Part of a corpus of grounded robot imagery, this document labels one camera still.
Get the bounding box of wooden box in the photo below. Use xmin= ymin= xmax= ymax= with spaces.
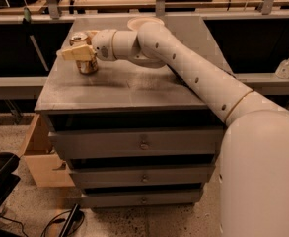
xmin=18 ymin=114 xmax=74 ymax=187

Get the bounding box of bottom grey drawer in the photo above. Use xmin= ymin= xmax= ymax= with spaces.
xmin=80 ymin=189 xmax=202 ymax=208

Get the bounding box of grey drawer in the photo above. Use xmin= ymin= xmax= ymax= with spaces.
xmin=80 ymin=189 xmax=202 ymax=208
xmin=69 ymin=165 xmax=214 ymax=189
xmin=49 ymin=127 xmax=223 ymax=160

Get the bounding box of top grey drawer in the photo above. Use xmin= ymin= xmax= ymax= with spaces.
xmin=49 ymin=127 xmax=223 ymax=160

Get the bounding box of middle grey drawer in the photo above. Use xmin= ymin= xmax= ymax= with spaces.
xmin=69 ymin=165 xmax=214 ymax=189

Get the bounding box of clear sanitizer bottle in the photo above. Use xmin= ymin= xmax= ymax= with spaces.
xmin=275 ymin=58 xmax=289 ymax=79

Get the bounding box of grey shelf rail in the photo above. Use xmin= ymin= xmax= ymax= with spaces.
xmin=0 ymin=77 xmax=47 ymax=100

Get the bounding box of black floor cable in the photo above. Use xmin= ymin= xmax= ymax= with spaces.
xmin=0 ymin=209 xmax=86 ymax=237

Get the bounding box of black device on floor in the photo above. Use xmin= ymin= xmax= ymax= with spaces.
xmin=58 ymin=204 xmax=82 ymax=237

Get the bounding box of white bowl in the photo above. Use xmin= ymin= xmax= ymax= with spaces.
xmin=127 ymin=17 xmax=165 ymax=31

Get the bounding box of grey drawer cabinet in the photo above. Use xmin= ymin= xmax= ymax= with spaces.
xmin=34 ymin=14 xmax=234 ymax=209

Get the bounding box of orange soda can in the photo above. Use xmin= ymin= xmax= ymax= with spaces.
xmin=69 ymin=32 xmax=98 ymax=75

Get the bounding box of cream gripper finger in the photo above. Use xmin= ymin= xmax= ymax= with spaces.
xmin=56 ymin=44 xmax=95 ymax=61
xmin=85 ymin=30 xmax=99 ymax=44

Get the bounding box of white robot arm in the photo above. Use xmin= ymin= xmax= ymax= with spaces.
xmin=59 ymin=22 xmax=289 ymax=237

